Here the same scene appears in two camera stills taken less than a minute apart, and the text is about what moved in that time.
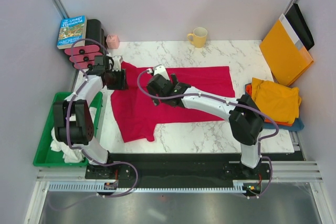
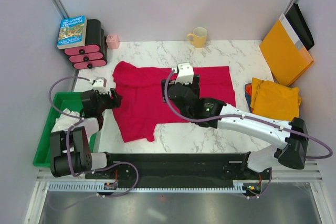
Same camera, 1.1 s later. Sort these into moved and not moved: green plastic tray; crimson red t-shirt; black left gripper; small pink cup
Moved: black left gripper
Not moved: small pink cup; crimson red t-shirt; green plastic tray
